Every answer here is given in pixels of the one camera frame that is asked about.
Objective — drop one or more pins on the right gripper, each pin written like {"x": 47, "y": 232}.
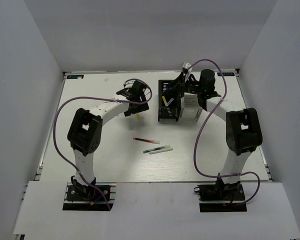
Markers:
{"x": 183, "y": 87}

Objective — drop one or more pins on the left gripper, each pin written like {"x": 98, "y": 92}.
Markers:
{"x": 142, "y": 107}

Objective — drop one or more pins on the yellow capped white marker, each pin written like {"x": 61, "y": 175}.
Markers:
{"x": 167, "y": 103}

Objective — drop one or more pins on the red orange pen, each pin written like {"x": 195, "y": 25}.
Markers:
{"x": 146, "y": 140}

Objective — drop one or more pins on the pale yellow capped marker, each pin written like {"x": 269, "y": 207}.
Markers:
{"x": 161, "y": 150}

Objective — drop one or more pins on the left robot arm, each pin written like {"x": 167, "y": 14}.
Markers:
{"x": 85, "y": 131}

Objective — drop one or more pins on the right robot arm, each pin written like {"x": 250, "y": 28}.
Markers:
{"x": 242, "y": 127}

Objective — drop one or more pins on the black slotted organizer box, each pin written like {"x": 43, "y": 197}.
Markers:
{"x": 169, "y": 105}

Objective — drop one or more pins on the white slotted organizer box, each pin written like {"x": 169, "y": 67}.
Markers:
{"x": 190, "y": 108}

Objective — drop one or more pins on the green capped marker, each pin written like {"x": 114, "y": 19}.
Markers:
{"x": 156, "y": 149}

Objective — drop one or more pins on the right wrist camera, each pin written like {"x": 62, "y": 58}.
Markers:
{"x": 186, "y": 67}

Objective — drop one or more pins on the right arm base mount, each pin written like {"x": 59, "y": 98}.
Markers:
{"x": 220, "y": 197}

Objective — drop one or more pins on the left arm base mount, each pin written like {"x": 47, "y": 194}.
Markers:
{"x": 75, "y": 200}

